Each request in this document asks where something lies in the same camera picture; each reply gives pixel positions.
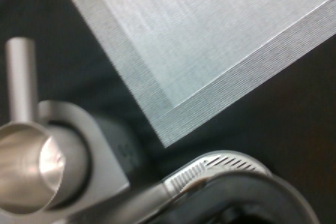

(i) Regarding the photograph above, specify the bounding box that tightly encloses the grey woven placemat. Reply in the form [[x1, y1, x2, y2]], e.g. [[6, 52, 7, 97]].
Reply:
[[72, 0, 336, 146]]

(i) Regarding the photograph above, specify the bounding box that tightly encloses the grey coffee machine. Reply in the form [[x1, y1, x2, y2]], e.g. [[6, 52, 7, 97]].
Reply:
[[0, 101, 319, 224]]

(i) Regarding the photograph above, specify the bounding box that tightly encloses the steel milk frother jug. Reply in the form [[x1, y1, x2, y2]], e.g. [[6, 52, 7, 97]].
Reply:
[[0, 37, 93, 215]]

